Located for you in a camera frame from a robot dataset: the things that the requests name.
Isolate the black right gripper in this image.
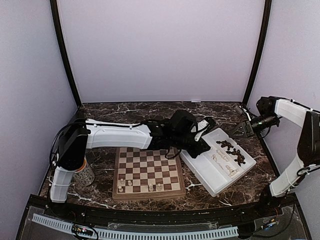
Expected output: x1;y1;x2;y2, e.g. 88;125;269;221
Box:
228;113;277;139

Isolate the white chess piece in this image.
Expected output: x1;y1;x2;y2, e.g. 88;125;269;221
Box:
156;183;163;192
148;183;154;192

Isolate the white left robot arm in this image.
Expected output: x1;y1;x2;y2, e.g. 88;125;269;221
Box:
48;110;216;218

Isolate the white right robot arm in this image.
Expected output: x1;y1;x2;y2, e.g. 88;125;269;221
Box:
229;96;320;217

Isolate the pile of dark chess pieces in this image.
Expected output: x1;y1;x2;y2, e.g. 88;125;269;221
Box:
216;140;246;166

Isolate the pile of white chess pieces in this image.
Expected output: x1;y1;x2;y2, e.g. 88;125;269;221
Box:
212;149;240;179

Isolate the wooden chess board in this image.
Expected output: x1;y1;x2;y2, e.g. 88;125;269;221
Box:
112;147;186;201

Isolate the white divided plastic tray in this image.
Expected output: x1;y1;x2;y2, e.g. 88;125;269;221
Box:
180;128;257;197

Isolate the patterned mug with orange liquid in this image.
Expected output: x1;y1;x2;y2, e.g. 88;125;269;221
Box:
73;158;95;187

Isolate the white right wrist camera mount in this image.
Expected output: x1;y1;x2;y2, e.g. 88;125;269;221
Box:
234;105;252;121

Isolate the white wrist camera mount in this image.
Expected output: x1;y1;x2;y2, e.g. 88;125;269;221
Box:
191;116;216;142
234;105;252;121

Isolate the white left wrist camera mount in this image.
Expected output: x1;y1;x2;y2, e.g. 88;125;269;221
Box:
191;116;216;142

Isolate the black front rail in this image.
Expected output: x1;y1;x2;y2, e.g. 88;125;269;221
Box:
27;194;297;232

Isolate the white slotted cable duct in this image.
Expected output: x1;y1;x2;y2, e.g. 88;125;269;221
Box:
31;213;239;240

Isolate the black enclosure frame post right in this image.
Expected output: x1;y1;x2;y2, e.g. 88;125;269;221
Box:
242;0;272;106

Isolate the black enclosure frame post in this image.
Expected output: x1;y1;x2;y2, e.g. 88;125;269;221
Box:
242;0;272;106
49;0;82;108

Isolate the black enclosure frame post left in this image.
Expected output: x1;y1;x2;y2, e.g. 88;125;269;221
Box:
49;0;82;108

